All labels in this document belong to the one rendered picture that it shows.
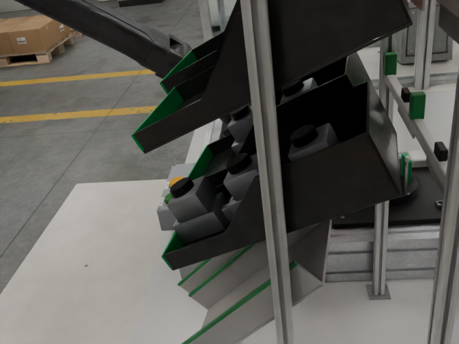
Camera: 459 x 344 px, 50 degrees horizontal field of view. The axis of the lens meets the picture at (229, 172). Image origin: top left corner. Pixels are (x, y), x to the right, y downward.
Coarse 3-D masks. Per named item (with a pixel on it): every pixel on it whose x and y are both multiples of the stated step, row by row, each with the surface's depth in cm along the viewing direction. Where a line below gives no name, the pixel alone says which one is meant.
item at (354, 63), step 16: (336, 64) 69; (352, 64) 62; (304, 80) 71; (320, 80) 71; (336, 80) 57; (352, 80) 58; (304, 96) 59; (320, 96) 59; (288, 112) 61; (208, 144) 81; (224, 144) 80; (208, 160) 80; (224, 160) 77; (192, 176) 74; (208, 176) 69; (224, 176) 68
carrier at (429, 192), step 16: (400, 160) 115; (416, 160) 111; (400, 176) 106; (416, 176) 105; (432, 176) 108; (416, 192) 102; (432, 192) 103; (368, 208) 101; (400, 208) 100; (416, 208) 99; (432, 208) 98; (336, 224) 98; (352, 224) 98; (368, 224) 97; (400, 224) 97; (416, 224) 96
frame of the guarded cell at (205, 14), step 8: (200, 0) 168; (200, 8) 170; (208, 8) 171; (208, 16) 171; (224, 16) 220; (208, 24) 172; (224, 24) 222; (208, 32) 174; (448, 72) 178; (456, 72) 177; (376, 80) 180; (400, 80) 178; (408, 80) 178; (432, 80) 177; (440, 80) 177; (448, 80) 177; (456, 80) 176; (376, 88) 180
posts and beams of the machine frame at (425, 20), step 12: (432, 0) 160; (420, 12) 163; (432, 12) 161; (420, 24) 164; (432, 24) 163; (420, 36) 166; (432, 36) 165; (420, 48) 168; (420, 60) 170; (420, 72) 172; (420, 84) 174
